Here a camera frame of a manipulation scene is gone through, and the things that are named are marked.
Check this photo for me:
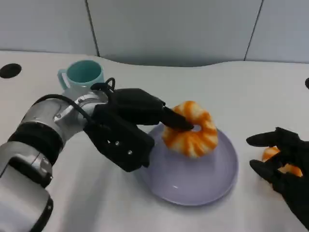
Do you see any large orange and white bread roll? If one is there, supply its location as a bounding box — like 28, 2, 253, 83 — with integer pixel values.
162, 101, 218, 159

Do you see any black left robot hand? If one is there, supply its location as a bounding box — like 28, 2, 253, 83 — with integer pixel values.
107, 88, 195, 132

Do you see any looped black arm cable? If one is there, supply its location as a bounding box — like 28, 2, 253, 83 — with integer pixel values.
90, 77, 116, 97

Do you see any small orange and white bread roll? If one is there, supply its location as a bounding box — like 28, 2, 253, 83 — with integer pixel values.
262, 146, 304, 177

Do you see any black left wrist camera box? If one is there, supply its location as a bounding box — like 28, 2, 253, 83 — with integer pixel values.
83, 103, 155, 173

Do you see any lilac plate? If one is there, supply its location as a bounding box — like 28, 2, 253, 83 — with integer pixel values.
140, 127, 239, 206

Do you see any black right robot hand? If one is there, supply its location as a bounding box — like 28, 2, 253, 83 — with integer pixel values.
246, 127, 309, 229

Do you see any long black arm cable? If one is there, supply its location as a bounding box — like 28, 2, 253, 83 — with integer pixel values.
36, 94, 98, 124

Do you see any pale green mug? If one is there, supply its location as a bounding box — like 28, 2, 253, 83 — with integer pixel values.
57, 60, 105, 94

